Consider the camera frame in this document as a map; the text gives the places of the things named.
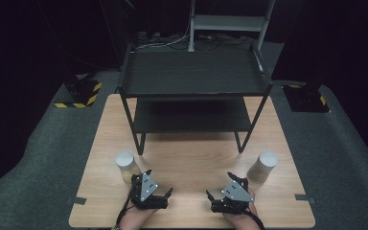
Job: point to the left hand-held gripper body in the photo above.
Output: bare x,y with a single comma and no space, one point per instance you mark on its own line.
148,188

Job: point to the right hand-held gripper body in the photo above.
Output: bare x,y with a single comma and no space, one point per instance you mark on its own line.
236,193

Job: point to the clear jar with white lid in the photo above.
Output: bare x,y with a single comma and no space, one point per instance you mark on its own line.
125,159
266,159

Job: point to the black two-tier shelf rack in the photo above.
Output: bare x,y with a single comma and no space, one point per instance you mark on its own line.
191,73

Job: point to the person's right hand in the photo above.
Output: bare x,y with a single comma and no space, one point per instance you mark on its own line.
246,220

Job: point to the person's left hand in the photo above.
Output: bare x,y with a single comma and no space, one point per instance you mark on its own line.
134,218

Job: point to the dark tape strip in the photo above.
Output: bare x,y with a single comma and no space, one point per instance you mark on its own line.
303,198
78,200

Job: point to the black base with hazard tape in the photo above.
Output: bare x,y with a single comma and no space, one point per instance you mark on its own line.
305,99
80,91

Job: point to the grey metal stand frame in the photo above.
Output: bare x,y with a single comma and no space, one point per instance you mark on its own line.
226,23

